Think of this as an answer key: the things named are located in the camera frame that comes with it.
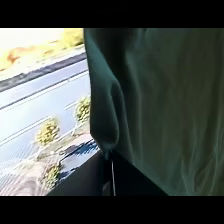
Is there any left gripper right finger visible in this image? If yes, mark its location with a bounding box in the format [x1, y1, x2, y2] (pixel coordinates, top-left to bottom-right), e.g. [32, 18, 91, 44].
[112, 153, 168, 197]

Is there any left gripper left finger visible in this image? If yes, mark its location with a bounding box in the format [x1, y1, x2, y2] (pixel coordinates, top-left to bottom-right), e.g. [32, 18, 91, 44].
[46, 150, 113, 197]

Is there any dark green shirt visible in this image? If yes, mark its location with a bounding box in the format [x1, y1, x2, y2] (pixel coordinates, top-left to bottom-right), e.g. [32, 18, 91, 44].
[82, 27, 224, 197]

